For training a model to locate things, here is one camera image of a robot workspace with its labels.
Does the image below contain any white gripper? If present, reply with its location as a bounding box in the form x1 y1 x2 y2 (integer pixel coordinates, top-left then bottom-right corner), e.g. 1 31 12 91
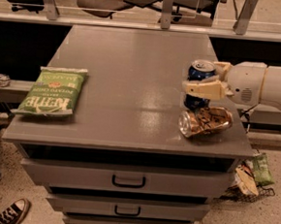
182 61 267 106

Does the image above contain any blue pepsi can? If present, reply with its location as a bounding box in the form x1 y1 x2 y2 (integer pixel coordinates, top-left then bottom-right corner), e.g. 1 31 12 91
184 59 216 111

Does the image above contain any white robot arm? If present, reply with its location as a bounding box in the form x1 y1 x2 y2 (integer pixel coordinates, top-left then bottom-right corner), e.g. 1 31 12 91
182 61 281 111

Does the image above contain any crushed orange soda can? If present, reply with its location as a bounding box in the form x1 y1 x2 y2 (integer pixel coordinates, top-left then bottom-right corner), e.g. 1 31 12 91
178 107 234 138

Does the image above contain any black office chair right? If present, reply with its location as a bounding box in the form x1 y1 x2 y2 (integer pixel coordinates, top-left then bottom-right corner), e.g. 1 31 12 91
124 0 227 21

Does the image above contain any green snack bag in basket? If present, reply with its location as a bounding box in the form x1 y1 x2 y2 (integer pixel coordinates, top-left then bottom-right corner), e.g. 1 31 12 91
252 153 274 186

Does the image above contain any top grey drawer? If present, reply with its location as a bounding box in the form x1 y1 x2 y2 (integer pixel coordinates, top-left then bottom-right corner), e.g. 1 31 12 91
20 158 231 198

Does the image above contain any grey drawer cabinet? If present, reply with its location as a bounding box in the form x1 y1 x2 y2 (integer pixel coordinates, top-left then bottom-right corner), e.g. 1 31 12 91
0 18 264 224

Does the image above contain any grey office chair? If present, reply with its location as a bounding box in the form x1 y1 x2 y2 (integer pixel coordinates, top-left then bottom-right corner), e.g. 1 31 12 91
77 0 134 18

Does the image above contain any green kettle chips bag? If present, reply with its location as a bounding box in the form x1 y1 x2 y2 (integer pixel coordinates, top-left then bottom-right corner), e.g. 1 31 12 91
12 66 88 117

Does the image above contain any middle grey drawer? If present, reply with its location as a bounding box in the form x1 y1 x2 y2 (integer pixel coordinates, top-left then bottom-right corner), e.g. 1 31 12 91
47 194 210 221

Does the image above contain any black canvas sneaker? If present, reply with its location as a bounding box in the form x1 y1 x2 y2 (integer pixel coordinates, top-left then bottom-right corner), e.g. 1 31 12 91
0 198 30 224

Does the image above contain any black cable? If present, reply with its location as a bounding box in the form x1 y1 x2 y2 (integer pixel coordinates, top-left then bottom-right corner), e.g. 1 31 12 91
238 104 259 134

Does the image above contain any wire basket with snacks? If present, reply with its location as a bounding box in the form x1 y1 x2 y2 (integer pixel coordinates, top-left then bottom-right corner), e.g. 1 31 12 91
220 158 275 203

